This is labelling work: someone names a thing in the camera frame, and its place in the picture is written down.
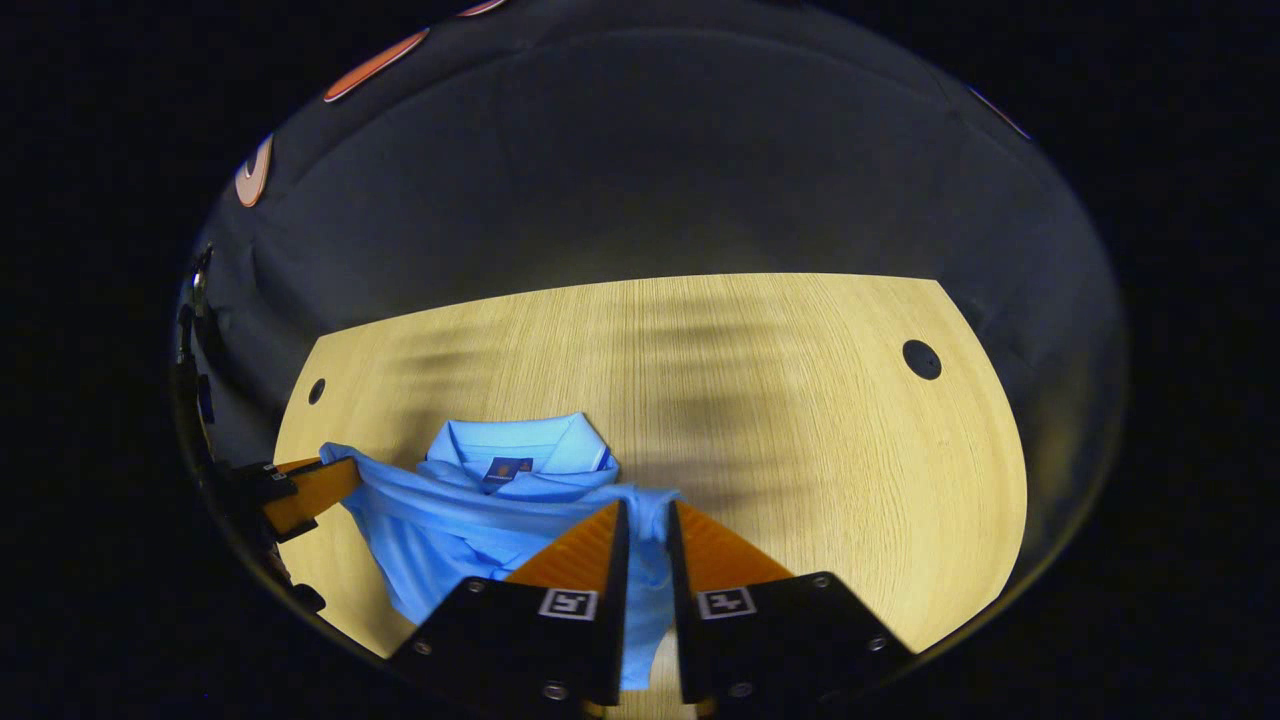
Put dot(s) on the light blue T-shirt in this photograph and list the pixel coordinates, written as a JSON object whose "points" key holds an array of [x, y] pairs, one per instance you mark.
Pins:
{"points": [[450, 520]]}

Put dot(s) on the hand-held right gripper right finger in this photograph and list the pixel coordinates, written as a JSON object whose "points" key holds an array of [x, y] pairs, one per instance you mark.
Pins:
{"points": [[682, 570]]}

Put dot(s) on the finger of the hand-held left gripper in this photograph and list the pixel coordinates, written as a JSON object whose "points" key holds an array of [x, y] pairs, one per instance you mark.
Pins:
{"points": [[315, 492]]}

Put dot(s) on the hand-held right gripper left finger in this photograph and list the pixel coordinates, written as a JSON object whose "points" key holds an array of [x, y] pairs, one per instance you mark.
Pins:
{"points": [[615, 570]]}

